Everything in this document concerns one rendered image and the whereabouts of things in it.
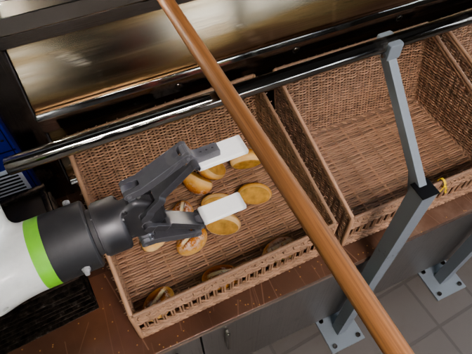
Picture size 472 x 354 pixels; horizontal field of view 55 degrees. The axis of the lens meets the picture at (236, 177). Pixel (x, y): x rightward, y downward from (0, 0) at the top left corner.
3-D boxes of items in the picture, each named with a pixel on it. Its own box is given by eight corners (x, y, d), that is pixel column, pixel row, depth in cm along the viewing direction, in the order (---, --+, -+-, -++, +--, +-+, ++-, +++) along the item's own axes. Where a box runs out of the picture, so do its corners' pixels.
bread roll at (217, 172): (230, 178, 137) (217, 186, 140) (225, 159, 139) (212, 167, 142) (206, 174, 129) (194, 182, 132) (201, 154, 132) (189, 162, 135)
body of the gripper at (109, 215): (79, 192, 57) (148, 166, 60) (96, 225, 64) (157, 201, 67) (95, 239, 53) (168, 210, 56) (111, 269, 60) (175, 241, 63)
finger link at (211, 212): (204, 223, 67) (205, 225, 67) (246, 206, 69) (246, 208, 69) (197, 207, 68) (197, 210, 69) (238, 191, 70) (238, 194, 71)
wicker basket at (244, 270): (86, 195, 136) (57, 135, 113) (252, 133, 150) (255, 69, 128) (139, 343, 111) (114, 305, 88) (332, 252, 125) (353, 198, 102)
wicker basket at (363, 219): (263, 130, 151) (268, 66, 128) (402, 83, 164) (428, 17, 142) (340, 251, 125) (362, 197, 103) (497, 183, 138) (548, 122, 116)
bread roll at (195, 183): (209, 183, 129) (201, 200, 129) (218, 182, 135) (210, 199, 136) (180, 168, 132) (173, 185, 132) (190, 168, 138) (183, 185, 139)
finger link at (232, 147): (189, 155, 58) (189, 152, 57) (238, 138, 60) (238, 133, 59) (199, 172, 56) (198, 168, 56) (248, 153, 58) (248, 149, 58)
